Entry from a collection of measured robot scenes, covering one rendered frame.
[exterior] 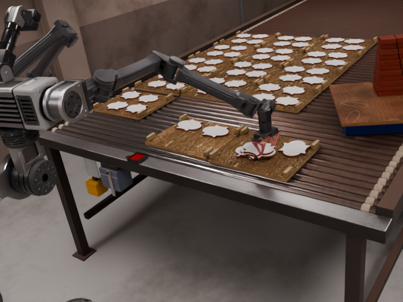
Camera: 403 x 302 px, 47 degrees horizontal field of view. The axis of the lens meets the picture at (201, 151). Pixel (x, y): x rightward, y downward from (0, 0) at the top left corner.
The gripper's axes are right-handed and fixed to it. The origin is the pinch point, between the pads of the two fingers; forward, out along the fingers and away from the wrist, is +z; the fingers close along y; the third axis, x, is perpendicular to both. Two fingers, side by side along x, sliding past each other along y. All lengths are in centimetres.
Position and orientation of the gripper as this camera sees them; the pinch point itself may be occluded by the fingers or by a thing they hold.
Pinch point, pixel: (267, 148)
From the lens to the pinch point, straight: 210.7
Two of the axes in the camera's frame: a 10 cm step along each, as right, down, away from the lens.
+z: 1.4, 8.8, 4.6
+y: -6.5, 4.3, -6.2
